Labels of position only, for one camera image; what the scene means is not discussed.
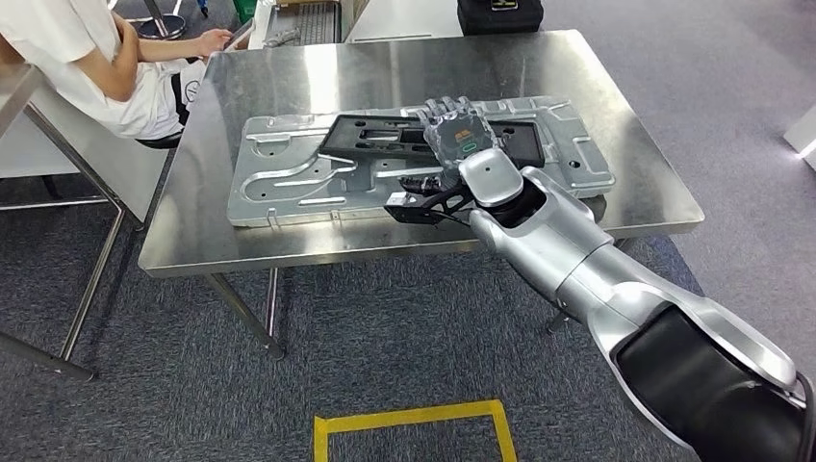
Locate grey stamped metal plate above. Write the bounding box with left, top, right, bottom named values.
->
left=226, top=95, right=617, bottom=229

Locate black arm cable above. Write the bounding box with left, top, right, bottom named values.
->
left=793, top=372, right=816, bottom=462

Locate black plastic panel part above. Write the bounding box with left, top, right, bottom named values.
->
left=319, top=113, right=547, bottom=170

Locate stainless steel workbench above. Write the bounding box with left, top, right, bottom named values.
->
left=138, top=28, right=705, bottom=362

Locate black carry case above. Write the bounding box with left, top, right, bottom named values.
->
left=456, top=0, right=545, bottom=37

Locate white desk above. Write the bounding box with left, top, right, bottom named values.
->
left=344, top=0, right=467, bottom=44

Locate person's hand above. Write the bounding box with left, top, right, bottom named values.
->
left=193, top=28, right=234, bottom=58

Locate grey tablet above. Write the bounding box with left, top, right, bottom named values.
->
left=222, top=17, right=256, bottom=52

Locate stainless steel table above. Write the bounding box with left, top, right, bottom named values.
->
left=0, top=64, right=148, bottom=384

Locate black stool seat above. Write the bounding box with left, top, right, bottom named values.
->
left=135, top=130, right=186, bottom=151

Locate person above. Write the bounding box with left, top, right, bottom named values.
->
left=0, top=0, right=236, bottom=142

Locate round stool base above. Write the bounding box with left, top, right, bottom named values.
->
left=137, top=0, right=188, bottom=40

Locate white display plinth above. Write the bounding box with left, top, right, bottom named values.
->
left=782, top=105, right=816, bottom=172

